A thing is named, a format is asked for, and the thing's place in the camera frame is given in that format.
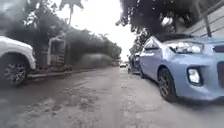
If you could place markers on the white vehicle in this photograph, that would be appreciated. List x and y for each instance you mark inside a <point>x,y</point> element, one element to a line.
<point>123,64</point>

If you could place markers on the row of trees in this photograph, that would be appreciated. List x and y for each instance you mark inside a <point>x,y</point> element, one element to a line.
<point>43,23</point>

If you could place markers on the dark overhanging trees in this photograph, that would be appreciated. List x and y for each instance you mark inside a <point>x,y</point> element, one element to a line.
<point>150,13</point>

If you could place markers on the grey concrete road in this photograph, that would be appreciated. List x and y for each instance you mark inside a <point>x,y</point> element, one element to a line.
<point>110,100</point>

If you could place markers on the dark car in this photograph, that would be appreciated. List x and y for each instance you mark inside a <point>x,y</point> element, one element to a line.
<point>134,63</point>

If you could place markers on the white car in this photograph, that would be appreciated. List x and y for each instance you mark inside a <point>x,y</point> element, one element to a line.
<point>13,53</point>

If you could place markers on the light blue car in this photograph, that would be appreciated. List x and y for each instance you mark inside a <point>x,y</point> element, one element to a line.
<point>186,71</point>

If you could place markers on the wall with gate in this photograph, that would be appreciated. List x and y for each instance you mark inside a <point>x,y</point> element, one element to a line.
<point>56,51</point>

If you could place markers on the grey building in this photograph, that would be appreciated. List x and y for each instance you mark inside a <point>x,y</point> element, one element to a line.
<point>206,26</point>

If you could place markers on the palm tree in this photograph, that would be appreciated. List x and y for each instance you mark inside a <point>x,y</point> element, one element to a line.
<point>71,10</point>

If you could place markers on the concrete kerb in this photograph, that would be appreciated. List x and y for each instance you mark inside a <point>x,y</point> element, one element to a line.
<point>53,74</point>

